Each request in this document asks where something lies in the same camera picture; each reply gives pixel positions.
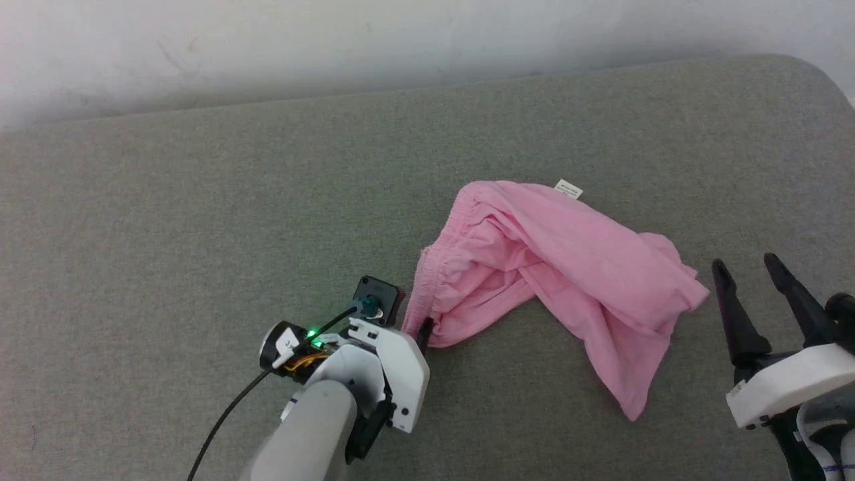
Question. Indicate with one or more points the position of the pink shorts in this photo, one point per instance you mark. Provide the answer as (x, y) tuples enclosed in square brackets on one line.
[(574, 260)]

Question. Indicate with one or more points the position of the grey fabric sofa cushion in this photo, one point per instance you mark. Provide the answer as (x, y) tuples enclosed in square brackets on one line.
[(200, 220)]

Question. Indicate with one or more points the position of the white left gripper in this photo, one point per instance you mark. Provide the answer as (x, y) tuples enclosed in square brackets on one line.
[(404, 374)]

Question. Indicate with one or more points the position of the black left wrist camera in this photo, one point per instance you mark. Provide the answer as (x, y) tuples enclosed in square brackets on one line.
[(384, 294)]

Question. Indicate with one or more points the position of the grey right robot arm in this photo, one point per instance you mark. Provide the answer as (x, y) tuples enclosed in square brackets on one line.
[(828, 441)]

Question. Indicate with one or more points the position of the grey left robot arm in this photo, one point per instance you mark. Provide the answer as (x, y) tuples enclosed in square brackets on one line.
[(314, 427)]

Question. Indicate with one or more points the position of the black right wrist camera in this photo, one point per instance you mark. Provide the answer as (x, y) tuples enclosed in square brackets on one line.
[(843, 312)]

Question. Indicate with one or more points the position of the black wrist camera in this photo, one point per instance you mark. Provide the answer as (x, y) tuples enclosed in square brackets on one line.
[(843, 312), (384, 294)]

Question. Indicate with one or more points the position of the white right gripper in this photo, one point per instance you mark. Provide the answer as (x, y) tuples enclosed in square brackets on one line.
[(788, 384)]

